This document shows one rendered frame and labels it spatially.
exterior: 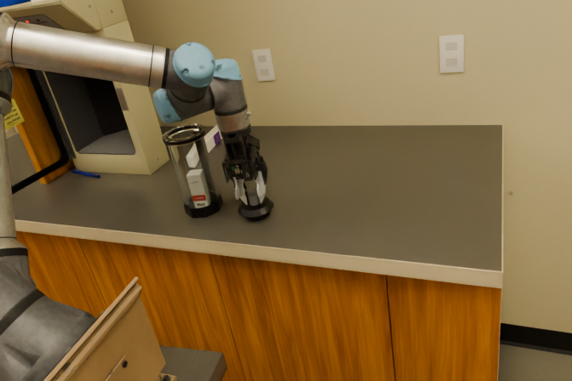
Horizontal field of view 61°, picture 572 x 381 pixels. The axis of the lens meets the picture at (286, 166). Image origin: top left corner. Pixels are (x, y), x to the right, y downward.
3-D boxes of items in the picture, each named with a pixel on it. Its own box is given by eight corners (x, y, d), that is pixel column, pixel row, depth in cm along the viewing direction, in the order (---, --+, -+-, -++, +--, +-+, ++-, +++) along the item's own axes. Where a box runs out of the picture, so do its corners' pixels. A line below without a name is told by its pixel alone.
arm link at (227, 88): (193, 65, 105) (228, 54, 108) (205, 112, 109) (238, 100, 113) (208, 70, 98) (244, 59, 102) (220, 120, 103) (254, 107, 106)
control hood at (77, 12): (22, 36, 148) (8, 3, 143) (103, 28, 135) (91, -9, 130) (-10, 47, 138) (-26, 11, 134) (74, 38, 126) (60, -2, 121)
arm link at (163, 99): (153, 76, 93) (204, 60, 98) (150, 99, 103) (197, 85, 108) (169, 111, 92) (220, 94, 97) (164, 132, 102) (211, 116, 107)
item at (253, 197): (277, 203, 126) (272, 181, 123) (272, 223, 118) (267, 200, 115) (243, 206, 128) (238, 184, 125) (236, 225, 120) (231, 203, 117)
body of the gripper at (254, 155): (225, 185, 111) (214, 138, 106) (233, 168, 119) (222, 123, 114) (257, 182, 110) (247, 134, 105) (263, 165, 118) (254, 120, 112)
